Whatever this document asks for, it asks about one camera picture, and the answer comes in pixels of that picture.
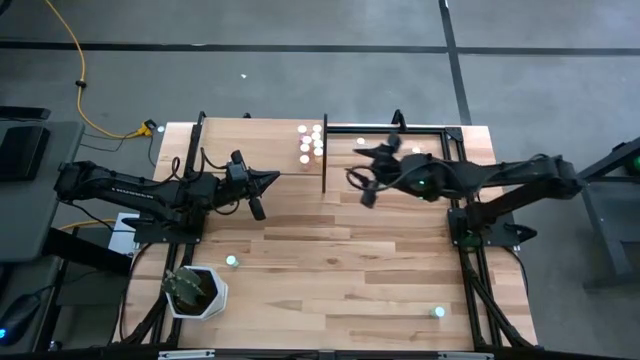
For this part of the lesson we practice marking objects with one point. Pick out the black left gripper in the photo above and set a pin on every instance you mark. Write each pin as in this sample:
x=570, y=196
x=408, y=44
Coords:
x=235, y=182

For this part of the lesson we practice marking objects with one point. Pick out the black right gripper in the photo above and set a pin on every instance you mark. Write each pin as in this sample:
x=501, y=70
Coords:
x=395, y=170

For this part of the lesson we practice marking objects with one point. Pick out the clear plastic bottle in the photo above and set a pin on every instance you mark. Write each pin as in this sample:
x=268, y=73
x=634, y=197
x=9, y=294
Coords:
x=304, y=159

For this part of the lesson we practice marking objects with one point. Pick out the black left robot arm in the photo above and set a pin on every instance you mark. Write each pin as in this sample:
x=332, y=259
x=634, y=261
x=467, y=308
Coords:
x=130, y=192

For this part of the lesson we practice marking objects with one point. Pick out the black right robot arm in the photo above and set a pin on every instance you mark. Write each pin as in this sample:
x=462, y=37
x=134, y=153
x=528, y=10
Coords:
x=500, y=175

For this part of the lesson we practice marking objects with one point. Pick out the yellow power plug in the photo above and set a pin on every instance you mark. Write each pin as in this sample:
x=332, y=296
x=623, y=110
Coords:
x=145, y=129

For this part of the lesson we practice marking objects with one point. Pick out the white hexagonal plant pot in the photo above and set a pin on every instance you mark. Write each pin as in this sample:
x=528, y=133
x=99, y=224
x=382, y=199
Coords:
x=215, y=300

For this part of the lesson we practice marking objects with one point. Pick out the green potted plant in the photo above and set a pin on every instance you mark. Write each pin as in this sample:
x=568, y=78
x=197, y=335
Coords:
x=182, y=287

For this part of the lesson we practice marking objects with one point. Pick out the white box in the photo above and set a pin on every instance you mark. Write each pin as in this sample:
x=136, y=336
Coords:
x=122, y=235

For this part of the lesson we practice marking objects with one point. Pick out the black desk support beam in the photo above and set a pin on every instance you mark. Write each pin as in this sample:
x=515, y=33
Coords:
x=85, y=250

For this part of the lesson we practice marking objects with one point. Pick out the grey desk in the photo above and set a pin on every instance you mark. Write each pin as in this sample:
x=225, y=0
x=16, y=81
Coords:
x=30, y=215

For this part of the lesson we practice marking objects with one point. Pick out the black metal stand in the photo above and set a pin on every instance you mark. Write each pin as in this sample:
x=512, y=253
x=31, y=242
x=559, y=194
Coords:
x=607, y=225

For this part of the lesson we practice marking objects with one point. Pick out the black laptop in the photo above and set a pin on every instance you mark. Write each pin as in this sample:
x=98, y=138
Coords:
x=20, y=152

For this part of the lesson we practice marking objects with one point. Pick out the black computer mouse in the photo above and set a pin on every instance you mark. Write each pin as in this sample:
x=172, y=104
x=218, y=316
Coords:
x=17, y=320

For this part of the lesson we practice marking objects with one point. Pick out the black aluminium table frame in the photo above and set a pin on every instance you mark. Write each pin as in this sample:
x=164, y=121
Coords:
x=445, y=142

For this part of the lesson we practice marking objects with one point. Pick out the silver mount bracket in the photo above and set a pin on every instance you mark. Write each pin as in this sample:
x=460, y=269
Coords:
x=187, y=355
x=465, y=356

